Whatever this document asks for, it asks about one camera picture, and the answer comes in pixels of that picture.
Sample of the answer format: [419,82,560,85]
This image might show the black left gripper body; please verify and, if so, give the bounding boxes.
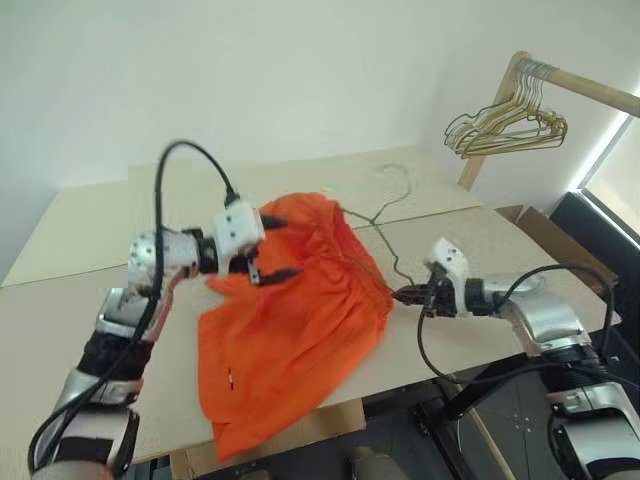
[227,241,264,287]

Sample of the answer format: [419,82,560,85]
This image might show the brown cardboard sheet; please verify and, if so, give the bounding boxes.
[171,398,367,475]

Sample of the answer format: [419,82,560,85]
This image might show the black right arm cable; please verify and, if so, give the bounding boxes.
[416,264,617,387]

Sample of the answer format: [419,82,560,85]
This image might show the bright window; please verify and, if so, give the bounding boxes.
[575,74,640,247]

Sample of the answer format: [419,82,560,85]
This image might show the green wire hanger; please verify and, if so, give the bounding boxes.
[319,162,421,296]

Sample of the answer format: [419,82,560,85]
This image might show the black table frame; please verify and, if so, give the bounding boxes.
[409,358,557,442]

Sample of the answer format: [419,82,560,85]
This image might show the orange cloth shorts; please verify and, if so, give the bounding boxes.
[196,193,397,463]

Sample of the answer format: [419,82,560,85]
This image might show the wooden clothes rack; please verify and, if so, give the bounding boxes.
[457,49,640,190]

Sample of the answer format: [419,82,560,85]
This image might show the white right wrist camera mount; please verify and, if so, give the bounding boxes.
[423,237,472,319]

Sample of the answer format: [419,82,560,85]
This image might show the black flat object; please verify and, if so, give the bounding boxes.
[548,191,640,362]

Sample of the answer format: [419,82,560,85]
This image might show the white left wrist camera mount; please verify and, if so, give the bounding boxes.
[211,199,267,277]

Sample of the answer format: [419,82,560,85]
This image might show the grey wire hanger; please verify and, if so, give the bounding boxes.
[443,62,561,151]

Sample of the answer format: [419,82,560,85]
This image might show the brown cardboard box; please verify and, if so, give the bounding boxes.
[494,203,622,329]

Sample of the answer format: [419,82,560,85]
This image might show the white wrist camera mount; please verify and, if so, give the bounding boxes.
[211,199,267,277]
[423,237,472,319]

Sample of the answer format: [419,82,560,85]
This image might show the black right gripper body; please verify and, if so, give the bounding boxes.
[422,263,460,319]

